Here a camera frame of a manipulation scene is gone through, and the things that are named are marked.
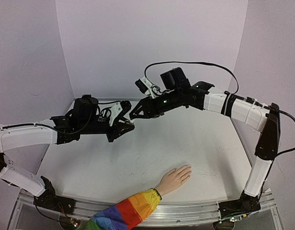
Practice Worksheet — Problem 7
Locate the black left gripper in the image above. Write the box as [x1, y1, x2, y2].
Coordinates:
[80, 116, 136, 143]

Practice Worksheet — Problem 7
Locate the glitter nail polish bottle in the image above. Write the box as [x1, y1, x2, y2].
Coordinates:
[124, 120, 135, 127]

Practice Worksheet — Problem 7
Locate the rainbow sleeve forearm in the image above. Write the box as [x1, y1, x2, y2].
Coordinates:
[85, 188, 162, 230]

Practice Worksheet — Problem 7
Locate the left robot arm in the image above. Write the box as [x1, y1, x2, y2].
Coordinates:
[0, 94, 135, 209]

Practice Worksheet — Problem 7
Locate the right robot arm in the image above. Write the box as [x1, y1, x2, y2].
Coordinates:
[130, 67, 295, 222]

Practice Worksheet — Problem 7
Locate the mannequin hand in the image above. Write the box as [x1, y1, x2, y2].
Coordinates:
[155, 165, 192, 196]

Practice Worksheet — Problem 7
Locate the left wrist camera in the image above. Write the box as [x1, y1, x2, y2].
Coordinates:
[109, 101, 132, 127]

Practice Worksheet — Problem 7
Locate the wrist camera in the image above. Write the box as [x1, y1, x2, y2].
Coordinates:
[109, 101, 132, 127]
[135, 77, 162, 99]

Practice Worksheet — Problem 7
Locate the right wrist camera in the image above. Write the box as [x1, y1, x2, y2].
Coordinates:
[135, 77, 162, 99]

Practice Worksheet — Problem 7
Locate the aluminium back table rail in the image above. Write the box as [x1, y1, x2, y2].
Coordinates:
[97, 97, 141, 102]

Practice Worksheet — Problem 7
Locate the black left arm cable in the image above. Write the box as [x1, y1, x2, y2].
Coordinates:
[0, 122, 57, 131]

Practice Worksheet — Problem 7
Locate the aluminium front rail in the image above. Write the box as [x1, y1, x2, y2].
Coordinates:
[8, 189, 283, 230]

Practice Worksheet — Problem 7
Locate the black right camera cable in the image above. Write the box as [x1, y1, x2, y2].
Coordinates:
[144, 61, 239, 94]

